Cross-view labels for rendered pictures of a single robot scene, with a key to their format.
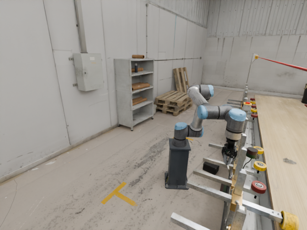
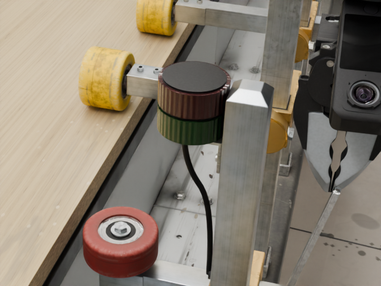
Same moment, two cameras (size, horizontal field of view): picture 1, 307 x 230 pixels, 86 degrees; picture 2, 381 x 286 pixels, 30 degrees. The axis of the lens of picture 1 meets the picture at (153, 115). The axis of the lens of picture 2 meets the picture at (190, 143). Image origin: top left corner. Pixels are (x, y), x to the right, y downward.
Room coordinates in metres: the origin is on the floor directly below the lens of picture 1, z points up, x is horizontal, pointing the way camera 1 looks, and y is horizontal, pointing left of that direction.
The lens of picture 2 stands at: (1.39, -0.77, 1.40)
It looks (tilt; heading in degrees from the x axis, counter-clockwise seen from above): 33 degrees down; 164
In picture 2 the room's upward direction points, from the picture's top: 3 degrees clockwise
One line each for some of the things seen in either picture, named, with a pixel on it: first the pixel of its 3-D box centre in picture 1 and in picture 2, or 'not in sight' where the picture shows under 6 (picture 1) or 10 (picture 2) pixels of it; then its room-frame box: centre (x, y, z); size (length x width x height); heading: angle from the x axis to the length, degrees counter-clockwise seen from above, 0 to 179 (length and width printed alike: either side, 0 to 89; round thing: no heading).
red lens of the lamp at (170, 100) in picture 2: (252, 151); (193, 89); (0.89, -0.63, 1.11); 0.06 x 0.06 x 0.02
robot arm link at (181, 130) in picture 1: (181, 130); not in sight; (1.83, -0.35, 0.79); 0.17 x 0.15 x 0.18; 88
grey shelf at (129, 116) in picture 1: (135, 92); not in sight; (3.85, 0.43, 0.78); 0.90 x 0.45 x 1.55; 148
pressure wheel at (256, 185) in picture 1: (256, 191); (121, 265); (0.82, -0.68, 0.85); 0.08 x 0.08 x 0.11
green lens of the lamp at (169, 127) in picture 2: (251, 154); (192, 114); (0.89, -0.63, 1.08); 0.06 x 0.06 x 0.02
